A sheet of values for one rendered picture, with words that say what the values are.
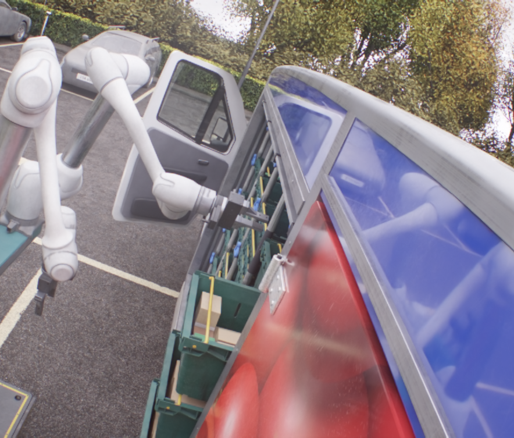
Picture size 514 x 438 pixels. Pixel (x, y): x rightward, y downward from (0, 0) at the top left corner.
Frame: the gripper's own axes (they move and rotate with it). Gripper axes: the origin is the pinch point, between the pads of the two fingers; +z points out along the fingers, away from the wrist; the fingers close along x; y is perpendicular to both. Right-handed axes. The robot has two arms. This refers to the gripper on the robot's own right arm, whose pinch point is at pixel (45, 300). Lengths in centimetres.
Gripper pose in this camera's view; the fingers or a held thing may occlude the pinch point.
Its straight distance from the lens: 181.6
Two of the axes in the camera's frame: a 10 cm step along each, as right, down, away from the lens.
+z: -3.9, 8.5, 3.5
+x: 0.2, 3.9, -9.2
